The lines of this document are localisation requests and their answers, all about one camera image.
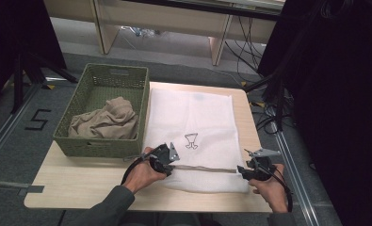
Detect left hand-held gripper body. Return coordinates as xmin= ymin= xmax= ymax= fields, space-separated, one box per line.
xmin=148 ymin=141 xmax=181 ymax=173

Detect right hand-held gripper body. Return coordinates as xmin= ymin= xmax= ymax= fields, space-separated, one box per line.
xmin=244 ymin=148 xmax=282 ymax=182

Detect white printed cloth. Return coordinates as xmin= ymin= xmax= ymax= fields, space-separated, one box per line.
xmin=142 ymin=88 xmax=251 ymax=194

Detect green woven basket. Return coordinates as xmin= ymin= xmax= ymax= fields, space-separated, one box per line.
xmin=52 ymin=62 xmax=151 ymax=159

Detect beige garment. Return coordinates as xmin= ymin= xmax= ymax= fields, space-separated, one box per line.
xmin=68 ymin=96 xmax=140 ymax=140

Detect person's left hand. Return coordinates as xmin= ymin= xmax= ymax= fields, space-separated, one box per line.
xmin=122 ymin=146 xmax=169 ymax=195

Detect person's right hand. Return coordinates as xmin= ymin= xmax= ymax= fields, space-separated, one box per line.
xmin=249 ymin=163 xmax=290 ymax=215

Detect black metal stand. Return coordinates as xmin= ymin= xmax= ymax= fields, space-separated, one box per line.
xmin=244 ymin=72 xmax=288 ymax=133

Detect dark curtain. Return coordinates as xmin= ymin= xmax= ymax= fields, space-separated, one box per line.
xmin=257 ymin=0 xmax=372 ymax=226
xmin=0 ymin=0 xmax=67 ymax=105

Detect light wooden desk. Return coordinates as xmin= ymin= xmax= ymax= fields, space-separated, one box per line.
xmin=42 ymin=0 xmax=285 ymax=67

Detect grey floor strip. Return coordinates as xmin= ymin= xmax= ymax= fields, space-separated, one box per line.
xmin=0 ymin=178 xmax=45 ymax=197

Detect black tripod stand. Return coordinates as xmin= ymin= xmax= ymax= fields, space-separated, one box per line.
xmin=10 ymin=51 xmax=79 ymax=114

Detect metal floor rail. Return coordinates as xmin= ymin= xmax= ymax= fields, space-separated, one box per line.
xmin=267 ymin=106 xmax=321 ymax=226
xmin=0 ymin=83 xmax=43 ymax=170

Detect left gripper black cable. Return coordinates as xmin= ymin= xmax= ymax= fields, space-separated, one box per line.
xmin=121 ymin=145 xmax=163 ymax=186

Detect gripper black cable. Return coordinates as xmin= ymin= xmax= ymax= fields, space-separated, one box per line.
xmin=262 ymin=166 xmax=294 ymax=213
xmin=121 ymin=145 xmax=163 ymax=186

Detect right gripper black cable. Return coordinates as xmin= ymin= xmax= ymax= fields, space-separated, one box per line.
xmin=262 ymin=166 xmax=294 ymax=213

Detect black floor cables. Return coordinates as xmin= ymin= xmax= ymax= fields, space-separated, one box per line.
xmin=251 ymin=100 xmax=298 ymax=136

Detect black hanging cables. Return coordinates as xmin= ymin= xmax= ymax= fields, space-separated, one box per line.
xmin=224 ymin=15 xmax=267 ymax=79

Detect cable clutter under desk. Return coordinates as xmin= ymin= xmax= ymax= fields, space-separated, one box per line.
xmin=121 ymin=25 xmax=163 ymax=38

